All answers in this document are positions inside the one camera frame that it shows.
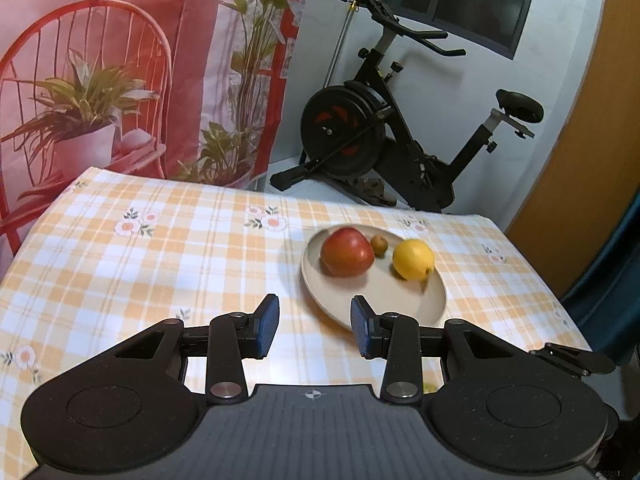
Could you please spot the black exercise bike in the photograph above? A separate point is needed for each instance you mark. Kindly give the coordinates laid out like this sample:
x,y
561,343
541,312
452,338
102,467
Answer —
x,y
354,134

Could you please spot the orange plaid tablecloth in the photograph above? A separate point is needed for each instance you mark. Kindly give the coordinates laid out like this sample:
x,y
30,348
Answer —
x,y
115,254

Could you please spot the red printed backdrop curtain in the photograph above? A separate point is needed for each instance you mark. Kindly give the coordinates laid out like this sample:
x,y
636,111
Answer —
x,y
188,90

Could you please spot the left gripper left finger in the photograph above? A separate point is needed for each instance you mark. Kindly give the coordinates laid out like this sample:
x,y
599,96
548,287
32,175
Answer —
x,y
232,338

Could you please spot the yellow lemon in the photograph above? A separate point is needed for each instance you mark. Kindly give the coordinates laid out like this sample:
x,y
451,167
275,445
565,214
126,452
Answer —
x,y
413,260

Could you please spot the orange wooden door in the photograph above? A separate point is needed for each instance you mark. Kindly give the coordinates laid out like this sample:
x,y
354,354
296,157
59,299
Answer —
x,y
592,173

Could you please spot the small brown kiwi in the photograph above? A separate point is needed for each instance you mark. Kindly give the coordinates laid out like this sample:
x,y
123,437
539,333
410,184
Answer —
x,y
379,245

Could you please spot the red apple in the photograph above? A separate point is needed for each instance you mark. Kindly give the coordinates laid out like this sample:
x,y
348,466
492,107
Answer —
x,y
346,253

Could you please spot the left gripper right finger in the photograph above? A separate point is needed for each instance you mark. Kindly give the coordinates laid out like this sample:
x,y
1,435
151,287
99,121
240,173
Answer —
x,y
394,338

